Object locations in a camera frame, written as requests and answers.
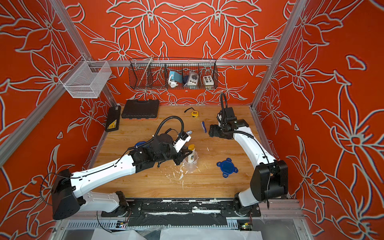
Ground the clear plastic container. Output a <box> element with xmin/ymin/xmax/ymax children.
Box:
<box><xmin>184</xmin><ymin>152</ymin><xmax>199</xmax><ymax>173</ymax></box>

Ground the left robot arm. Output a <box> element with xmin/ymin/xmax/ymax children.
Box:
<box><xmin>51</xmin><ymin>133</ymin><xmax>192</xmax><ymax>220</ymax></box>

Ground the white wire basket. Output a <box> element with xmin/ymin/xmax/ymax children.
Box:
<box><xmin>60</xmin><ymin>62</ymin><xmax>112</xmax><ymax>99</ymax></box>

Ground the aluminium crossbar back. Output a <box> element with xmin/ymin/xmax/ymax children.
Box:
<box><xmin>88</xmin><ymin>59</ymin><xmax>272</xmax><ymax>68</ymax></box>

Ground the aluminium frame post right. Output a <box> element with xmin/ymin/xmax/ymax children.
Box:
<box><xmin>251</xmin><ymin>0</ymin><xmax>307</xmax><ymax>112</ymax></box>

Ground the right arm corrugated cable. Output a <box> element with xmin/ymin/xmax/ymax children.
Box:
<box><xmin>219</xmin><ymin>92</ymin><xmax>271</xmax><ymax>208</ymax></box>

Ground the black wire wall basket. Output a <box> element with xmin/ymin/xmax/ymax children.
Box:
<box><xmin>129</xmin><ymin>58</ymin><xmax>219</xmax><ymax>90</ymax></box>

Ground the blue lid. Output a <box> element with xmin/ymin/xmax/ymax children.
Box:
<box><xmin>135</xmin><ymin>141</ymin><xmax>147</xmax><ymax>148</ymax></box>
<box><xmin>216</xmin><ymin>158</ymin><xmax>239</xmax><ymax>178</ymax></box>

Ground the grey device in basket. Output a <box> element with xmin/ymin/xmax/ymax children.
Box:
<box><xmin>184</xmin><ymin>72</ymin><xmax>200</xmax><ymax>87</ymax></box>

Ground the aluminium frame post left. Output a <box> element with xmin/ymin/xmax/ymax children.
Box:
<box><xmin>50</xmin><ymin>1</ymin><xmax>117</xmax><ymax>107</ymax></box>

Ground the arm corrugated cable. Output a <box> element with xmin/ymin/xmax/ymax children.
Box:
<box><xmin>219</xmin><ymin>92</ymin><xmax>271</xmax><ymax>208</ymax></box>
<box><xmin>125</xmin><ymin>115</ymin><xmax>185</xmax><ymax>151</ymax></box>

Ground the black box yellow label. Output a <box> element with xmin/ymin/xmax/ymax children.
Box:
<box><xmin>105</xmin><ymin>105</ymin><xmax>122</xmax><ymax>133</ymax></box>

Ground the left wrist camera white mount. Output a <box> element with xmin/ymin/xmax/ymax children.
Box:
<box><xmin>174</xmin><ymin>132</ymin><xmax>191</xmax><ymax>153</ymax></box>

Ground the yellow tape measure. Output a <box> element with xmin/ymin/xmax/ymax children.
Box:
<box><xmin>184</xmin><ymin>107</ymin><xmax>199</xmax><ymax>118</ymax></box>

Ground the white bottle yellow cap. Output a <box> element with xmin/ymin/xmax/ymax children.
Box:
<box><xmin>187</xmin><ymin>144</ymin><xmax>196</xmax><ymax>163</ymax></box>

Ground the aluminium frame post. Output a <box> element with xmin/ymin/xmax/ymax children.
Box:
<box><xmin>251</xmin><ymin>0</ymin><xmax>307</xmax><ymax>112</ymax></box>
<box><xmin>50</xmin><ymin>1</ymin><xmax>117</xmax><ymax>107</ymax></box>

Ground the white button box in basket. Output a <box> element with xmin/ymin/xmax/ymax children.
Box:
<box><xmin>202</xmin><ymin>75</ymin><xmax>215</xmax><ymax>89</ymax></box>

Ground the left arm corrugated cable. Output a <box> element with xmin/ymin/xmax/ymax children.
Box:
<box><xmin>125</xmin><ymin>115</ymin><xmax>185</xmax><ymax>151</ymax></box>

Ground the blue white item in basket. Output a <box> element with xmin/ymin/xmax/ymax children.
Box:
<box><xmin>168</xmin><ymin>71</ymin><xmax>183</xmax><ymax>88</ymax></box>

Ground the black tool case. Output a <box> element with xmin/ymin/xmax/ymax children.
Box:
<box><xmin>122</xmin><ymin>100</ymin><xmax>160</xmax><ymax>119</ymax></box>

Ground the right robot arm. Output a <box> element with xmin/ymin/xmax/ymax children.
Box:
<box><xmin>209</xmin><ymin>120</ymin><xmax>288</xmax><ymax>217</ymax></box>

